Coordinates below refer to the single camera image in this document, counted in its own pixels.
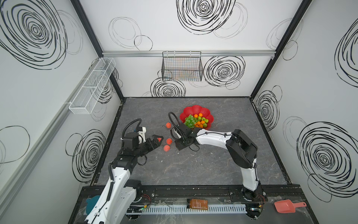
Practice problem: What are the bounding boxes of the white slotted cable duct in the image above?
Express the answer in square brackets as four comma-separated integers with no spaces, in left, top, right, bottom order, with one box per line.
[126,204,247,215]

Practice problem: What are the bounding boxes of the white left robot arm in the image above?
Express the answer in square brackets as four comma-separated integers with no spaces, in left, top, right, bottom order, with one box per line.
[83,132,164,224]

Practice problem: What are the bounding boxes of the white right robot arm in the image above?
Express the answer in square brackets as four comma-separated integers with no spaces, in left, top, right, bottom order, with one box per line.
[170,124,262,201]

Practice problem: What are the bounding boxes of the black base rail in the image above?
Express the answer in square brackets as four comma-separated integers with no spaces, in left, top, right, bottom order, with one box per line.
[79,184,304,203]

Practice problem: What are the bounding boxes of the black corner frame post left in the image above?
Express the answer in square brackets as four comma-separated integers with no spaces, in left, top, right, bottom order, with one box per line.
[70,0,126,103]

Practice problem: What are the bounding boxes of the black wire basket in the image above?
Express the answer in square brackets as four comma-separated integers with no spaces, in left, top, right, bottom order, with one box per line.
[161,56,204,82]

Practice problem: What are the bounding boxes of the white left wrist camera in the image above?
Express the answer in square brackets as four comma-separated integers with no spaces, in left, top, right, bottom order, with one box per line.
[137,127,146,144]

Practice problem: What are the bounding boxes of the green fake grape bunch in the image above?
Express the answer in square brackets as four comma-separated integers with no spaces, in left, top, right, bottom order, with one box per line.
[184,114,200,128]

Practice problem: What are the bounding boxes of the black corner frame post right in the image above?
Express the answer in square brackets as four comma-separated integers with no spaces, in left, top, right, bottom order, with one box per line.
[250,0,312,101]

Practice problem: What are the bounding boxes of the pink plastic scoop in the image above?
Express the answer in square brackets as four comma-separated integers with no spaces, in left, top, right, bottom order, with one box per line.
[274,200,307,214]

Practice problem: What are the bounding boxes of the black corner frame post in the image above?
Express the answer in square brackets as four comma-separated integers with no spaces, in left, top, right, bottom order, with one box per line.
[70,0,126,103]
[250,0,312,101]

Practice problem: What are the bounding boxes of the clear wall shelf rack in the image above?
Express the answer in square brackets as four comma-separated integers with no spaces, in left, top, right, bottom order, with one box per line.
[69,57,116,115]

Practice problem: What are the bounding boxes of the teal lidded container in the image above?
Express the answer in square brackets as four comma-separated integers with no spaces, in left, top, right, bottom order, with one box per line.
[85,195,100,215]

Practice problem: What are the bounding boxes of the brown bottle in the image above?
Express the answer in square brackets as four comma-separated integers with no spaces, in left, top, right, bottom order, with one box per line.
[186,199,208,211]

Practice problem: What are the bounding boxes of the red flower-shaped fruit bowl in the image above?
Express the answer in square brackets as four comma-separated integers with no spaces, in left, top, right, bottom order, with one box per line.
[180,105,214,130]

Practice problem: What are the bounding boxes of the aluminium wall rail back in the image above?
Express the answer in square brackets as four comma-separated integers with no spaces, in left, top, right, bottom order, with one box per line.
[103,50,276,57]

